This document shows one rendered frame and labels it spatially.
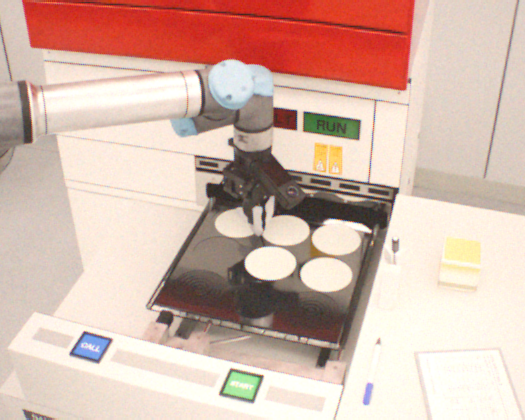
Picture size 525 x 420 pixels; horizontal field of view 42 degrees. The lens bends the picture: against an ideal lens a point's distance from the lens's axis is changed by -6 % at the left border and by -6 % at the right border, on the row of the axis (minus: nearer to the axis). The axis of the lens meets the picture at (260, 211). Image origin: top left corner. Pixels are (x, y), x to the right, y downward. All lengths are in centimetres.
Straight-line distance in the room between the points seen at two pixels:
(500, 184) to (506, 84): 48
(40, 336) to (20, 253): 177
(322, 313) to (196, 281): 25
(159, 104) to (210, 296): 42
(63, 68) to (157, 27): 31
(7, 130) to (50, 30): 54
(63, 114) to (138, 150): 61
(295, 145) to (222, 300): 37
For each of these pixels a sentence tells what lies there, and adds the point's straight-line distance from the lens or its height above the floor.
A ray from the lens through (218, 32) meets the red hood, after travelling 137.
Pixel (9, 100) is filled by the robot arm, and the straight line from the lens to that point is 104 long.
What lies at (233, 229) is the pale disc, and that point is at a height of 90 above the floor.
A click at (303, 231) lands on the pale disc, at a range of 148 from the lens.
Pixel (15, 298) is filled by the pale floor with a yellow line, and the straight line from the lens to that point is 279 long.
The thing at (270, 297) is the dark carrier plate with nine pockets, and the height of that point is 90.
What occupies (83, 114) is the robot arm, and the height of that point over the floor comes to 132.
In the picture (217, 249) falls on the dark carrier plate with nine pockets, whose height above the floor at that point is 90.
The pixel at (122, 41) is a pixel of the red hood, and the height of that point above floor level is 126.
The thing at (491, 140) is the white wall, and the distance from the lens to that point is 312.
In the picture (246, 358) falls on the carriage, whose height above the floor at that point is 88.
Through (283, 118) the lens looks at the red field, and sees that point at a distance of 146.
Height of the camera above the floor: 182
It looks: 37 degrees down
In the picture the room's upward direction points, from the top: 1 degrees counter-clockwise
